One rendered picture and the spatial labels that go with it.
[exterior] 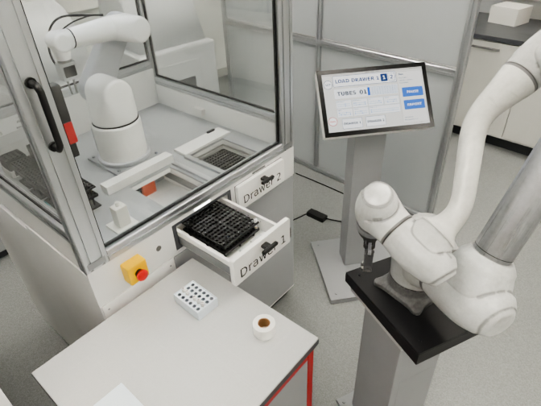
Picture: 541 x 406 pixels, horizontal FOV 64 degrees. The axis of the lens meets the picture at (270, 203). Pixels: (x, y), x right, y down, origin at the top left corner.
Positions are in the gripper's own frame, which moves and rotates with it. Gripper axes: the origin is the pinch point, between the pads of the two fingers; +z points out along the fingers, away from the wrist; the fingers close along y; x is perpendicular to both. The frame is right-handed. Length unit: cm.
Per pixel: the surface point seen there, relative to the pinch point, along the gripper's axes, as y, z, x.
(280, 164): 42, 26, 37
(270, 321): -27.6, -3.3, 27.9
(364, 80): 87, 26, 4
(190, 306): -26, -2, 55
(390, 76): 92, 28, -8
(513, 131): 169, 189, -121
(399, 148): 108, 121, -24
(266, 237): 0.0, -0.8, 33.1
